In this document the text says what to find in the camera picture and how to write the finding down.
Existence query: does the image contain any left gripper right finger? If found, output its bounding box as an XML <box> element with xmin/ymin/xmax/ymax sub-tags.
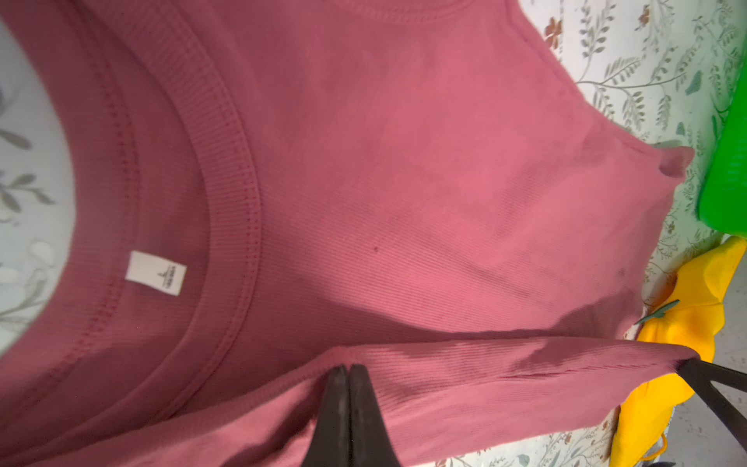
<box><xmin>348</xmin><ymin>365</ymin><xmax>402</xmax><ymax>467</ymax></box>

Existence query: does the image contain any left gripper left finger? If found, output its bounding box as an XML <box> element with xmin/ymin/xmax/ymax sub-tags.
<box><xmin>302</xmin><ymin>366</ymin><xmax>350</xmax><ymax>467</ymax></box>

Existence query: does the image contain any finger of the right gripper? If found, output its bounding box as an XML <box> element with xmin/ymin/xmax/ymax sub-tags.
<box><xmin>689</xmin><ymin>385</ymin><xmax>746</xmax><ymax>449</ymax></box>
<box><xmin>677</xmin><ymin>359</ymin><xmax>746</xmax><ymax>392</ymax></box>

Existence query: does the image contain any maroon tank top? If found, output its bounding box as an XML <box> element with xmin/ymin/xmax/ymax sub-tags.
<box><xmin>1</xmin><ymin>1</ymin><xmax>694</xmax><ymax>466</ymax></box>

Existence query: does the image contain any yellow cloth bag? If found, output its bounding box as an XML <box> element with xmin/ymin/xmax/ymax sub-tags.
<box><xmin>610</xmin><ymin>237</ymin><xmax>746</xmax><ymax>466</ymax></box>

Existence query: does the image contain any green plastic basket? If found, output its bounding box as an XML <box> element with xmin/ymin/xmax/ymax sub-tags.
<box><xmin>698</xmin><ymin>65</ymin><xmax>746</xmax><ymax>239</ymax></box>

